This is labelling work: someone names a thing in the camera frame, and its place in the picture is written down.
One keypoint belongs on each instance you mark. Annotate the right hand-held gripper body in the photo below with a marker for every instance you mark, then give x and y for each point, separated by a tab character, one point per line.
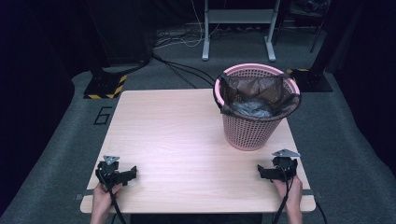
285	167

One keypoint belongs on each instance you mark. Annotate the crumpled grey plastic wrap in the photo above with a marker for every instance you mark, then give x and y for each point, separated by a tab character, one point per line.
252	109

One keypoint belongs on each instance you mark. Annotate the dark cabinet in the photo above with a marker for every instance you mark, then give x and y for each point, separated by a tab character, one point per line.
124	28

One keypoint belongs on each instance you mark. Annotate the metal table bracket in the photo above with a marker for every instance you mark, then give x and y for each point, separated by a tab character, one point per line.
81	196
313	194

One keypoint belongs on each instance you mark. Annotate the person's right hand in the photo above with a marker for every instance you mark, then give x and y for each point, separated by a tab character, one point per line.
292	194

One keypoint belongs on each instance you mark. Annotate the dark curtain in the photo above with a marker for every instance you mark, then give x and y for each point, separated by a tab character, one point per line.
28	77

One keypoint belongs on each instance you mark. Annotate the black bin liner bag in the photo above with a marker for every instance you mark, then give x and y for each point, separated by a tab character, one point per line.
271	90

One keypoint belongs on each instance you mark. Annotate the pink plastic mesh basket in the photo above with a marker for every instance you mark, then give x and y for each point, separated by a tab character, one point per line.
249	133

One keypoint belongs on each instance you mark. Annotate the black stand pole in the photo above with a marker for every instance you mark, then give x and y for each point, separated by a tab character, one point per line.
327	37
95	49

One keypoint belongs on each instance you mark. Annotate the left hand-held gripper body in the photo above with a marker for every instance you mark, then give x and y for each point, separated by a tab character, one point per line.
108	172

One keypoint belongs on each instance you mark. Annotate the black striped stand base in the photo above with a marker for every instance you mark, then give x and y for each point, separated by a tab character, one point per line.
106	87
311	81

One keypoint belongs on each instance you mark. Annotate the white metal stand frame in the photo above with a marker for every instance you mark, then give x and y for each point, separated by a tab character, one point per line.
238	17

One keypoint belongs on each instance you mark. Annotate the person's left hand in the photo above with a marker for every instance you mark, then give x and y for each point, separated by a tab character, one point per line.
104	199

